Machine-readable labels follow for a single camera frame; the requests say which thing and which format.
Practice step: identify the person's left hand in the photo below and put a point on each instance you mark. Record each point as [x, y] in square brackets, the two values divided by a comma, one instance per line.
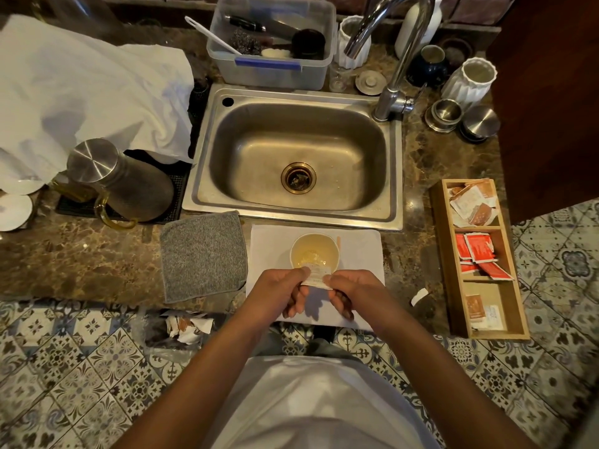
[269, 296]

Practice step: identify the person's right hand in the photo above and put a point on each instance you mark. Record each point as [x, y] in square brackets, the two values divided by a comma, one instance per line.
[367, 296]

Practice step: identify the person's right thumb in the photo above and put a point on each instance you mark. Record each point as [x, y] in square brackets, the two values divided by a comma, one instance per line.
[339, 277]

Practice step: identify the person's left thumb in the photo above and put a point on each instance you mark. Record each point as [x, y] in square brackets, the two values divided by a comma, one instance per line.
[297, 273]

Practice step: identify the small white paper sachet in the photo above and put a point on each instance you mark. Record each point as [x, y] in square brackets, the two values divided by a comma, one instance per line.
[318, 277]

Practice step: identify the person's right forearm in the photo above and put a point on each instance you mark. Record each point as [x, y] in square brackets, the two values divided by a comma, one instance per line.
[444, 383]

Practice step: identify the person's left forearm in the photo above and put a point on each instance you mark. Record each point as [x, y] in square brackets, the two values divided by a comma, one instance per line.
[201, 388]

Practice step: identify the white paper sheet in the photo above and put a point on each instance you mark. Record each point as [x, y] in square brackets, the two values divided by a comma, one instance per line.
[360, 261]

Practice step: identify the white paper cup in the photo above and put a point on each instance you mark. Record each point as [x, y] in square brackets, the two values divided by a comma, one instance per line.
[314, 250]

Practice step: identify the torn white paper scrap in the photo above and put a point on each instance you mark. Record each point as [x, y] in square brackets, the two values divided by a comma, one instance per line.
[420, 297]

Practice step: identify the grey dish cloth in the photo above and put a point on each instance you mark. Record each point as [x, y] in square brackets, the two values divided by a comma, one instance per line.
[203, 257]

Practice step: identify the brass sink drain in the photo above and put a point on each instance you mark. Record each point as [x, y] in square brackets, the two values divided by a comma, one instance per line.
[298, 178]

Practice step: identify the bin with crumpled paper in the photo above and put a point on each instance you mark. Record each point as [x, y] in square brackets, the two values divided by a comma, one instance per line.
[185, 327]

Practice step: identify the person's white shirt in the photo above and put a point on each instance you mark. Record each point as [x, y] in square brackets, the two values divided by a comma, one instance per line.
[318, 406]

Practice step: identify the stainless steel sink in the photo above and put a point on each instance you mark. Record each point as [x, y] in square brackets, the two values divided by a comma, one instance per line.
[299, 135]

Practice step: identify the brown sachet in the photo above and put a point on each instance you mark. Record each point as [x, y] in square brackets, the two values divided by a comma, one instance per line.
[475, 307]

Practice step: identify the pile of red sachets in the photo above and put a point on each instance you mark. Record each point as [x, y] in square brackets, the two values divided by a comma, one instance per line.
[479, 254]

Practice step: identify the pile of brown white sachets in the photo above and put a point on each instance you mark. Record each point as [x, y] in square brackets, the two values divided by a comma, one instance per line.
[470, 205]

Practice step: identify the plain white sachet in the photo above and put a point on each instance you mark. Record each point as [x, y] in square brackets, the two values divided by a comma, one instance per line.
[493, 317]

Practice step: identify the wooden organizer box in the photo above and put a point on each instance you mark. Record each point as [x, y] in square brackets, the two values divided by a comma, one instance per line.
[514, 303]

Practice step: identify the small steel cup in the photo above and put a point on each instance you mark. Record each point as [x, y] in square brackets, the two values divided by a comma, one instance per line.
[443, 115]

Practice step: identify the metal sink stopper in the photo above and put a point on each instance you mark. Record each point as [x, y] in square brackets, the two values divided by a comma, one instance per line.
[370, 82]

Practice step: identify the glass jug with steel lid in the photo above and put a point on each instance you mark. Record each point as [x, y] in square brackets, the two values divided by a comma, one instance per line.
[121, 182]

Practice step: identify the small clear glass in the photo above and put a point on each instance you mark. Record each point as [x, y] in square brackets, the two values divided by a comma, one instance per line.
[339, 79]

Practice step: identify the clear plastic tub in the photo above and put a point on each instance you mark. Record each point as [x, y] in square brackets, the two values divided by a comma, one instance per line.
[276, 72]

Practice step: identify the round steel lid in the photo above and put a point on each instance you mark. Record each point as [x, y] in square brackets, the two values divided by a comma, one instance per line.
[480, 123]

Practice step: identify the chrome faucet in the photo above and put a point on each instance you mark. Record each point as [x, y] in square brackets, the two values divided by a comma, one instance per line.
[402, 65]

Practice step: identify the white sponge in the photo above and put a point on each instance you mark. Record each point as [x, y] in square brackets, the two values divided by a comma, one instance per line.
[275, 53]

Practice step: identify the black round jar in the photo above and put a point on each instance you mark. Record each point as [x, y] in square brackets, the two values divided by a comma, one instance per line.
[308, 44]

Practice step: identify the dark blue mug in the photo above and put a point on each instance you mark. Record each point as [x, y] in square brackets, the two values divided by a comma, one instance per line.
[429, 65]

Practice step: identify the small white ribbed vase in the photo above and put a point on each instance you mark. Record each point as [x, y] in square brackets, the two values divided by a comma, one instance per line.
[351, 46]

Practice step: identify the large white ribbed vase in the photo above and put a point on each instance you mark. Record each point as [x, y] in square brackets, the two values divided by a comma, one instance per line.
[470, 81]

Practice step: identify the steel wool scrubber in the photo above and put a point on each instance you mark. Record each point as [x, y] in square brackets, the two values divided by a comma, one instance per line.
[244, 42]

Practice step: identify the white plastic spatula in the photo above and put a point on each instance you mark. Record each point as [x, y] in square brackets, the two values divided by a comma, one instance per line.
[210, 35]

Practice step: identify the white bottle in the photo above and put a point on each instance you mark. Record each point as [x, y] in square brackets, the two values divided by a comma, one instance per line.
[407, 32]

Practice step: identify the dark wooden cabinet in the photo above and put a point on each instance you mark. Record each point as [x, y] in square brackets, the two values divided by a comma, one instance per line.
[547, 98]

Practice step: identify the large white cloth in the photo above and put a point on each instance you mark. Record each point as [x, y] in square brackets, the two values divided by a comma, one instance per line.
[75, 88]

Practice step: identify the white plate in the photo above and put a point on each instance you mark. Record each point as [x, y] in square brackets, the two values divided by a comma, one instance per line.
[21, 186]
[14, 211]

